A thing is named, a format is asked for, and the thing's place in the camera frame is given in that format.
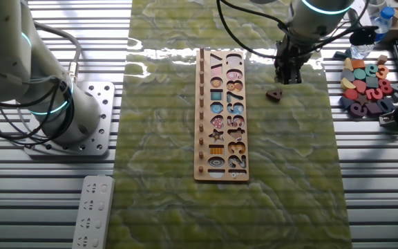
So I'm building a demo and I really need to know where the teal square piece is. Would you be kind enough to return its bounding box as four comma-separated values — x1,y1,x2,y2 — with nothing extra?
365,75,380,89

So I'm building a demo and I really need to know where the white power strip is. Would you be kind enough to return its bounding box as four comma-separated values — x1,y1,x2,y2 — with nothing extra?
71,174,116,249

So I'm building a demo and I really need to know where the purple number nine piece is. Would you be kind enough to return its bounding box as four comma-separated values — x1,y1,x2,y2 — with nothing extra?
349,102,368,118

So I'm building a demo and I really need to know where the dark blue number zero piece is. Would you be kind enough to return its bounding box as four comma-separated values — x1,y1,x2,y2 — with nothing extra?
377,98,396,114

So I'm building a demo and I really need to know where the clear water bottle blue cap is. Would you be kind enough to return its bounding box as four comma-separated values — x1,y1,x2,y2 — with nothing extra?
350,6,396,59

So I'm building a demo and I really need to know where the teal number six piece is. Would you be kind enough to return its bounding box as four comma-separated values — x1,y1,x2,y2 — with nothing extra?
364,63,379,77

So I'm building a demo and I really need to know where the black base cable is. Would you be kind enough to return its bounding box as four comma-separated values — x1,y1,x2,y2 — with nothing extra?
0,75,76,147

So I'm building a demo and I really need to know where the dark teal block piece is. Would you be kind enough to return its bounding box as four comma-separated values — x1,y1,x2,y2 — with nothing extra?
333,48,352,60

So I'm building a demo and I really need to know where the orange number three piece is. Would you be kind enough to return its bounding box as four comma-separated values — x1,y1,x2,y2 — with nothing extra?
375,64,390,80

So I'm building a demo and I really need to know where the purple rectangle piece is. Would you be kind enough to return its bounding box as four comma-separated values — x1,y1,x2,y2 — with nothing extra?
365,102,383,116

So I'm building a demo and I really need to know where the red number two piece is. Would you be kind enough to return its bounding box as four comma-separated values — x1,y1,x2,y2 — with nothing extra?
365,87,384,102

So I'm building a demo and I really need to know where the brown number four piece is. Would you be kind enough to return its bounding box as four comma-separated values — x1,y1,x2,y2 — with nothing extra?
265,88,284,103

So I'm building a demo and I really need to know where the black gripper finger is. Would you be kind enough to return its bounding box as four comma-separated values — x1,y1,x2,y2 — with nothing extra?
275,65,287,83
284,66,303,86

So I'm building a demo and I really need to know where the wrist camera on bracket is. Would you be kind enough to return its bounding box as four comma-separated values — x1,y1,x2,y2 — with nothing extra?
349,26,379,48

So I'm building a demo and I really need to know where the light wooden box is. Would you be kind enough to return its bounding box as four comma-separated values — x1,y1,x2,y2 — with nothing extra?
383,8,398,43

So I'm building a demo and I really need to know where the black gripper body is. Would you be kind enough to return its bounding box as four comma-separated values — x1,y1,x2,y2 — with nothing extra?
274,37,306,72

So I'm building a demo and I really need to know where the red circle piece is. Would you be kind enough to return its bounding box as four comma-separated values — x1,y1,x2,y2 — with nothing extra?
343,88,359,101

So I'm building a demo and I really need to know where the brown star piece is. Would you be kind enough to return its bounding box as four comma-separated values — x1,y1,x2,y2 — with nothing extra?
354,93,370,107

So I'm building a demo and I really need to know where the red number eight piece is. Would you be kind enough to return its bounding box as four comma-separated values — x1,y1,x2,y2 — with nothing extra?
377,78,394,96

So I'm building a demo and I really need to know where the dark blue shape piece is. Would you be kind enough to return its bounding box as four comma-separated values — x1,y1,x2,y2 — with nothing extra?
339,95,355,110

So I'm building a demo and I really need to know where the green marble pattern mat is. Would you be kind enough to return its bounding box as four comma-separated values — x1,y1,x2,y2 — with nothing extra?
105,0,354,249

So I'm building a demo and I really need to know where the red heart piece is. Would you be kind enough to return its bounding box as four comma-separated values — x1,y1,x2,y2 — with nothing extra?
352,79,368,94

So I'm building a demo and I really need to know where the yellow semicircle piece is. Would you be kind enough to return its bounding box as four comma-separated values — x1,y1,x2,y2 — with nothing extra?
340,77,357,91

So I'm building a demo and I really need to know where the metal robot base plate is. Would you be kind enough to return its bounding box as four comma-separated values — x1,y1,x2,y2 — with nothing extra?
23,81,116,156

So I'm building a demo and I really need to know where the grey shape piece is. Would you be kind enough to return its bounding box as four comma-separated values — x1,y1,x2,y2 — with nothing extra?
340,68,356,82

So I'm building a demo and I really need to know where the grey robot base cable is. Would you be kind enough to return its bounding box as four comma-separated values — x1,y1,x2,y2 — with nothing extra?
32,21,82,82

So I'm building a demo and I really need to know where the wooden number shape puzzle board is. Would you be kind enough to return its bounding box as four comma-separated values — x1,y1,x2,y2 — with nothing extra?
193,47,250,183

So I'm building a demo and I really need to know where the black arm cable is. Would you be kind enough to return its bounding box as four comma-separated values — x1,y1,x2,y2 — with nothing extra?
215,0,371,59

